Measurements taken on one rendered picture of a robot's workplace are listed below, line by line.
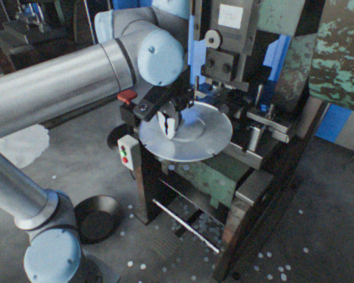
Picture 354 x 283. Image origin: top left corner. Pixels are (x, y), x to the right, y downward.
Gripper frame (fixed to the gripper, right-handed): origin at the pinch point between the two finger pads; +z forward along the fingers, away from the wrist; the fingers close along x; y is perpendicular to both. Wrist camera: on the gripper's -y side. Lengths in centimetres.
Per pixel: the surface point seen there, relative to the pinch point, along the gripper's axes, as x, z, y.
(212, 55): 2.7, -16.3, 23.3
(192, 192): 3, 48, 19
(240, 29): -3.7, -24.2, 26.3
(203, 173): -7.1, 20.1, 10.9
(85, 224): 48, 79, -18
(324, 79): -31.3, -26.4, 3.9
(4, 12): 327, 27, 64
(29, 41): 156, 13, 24
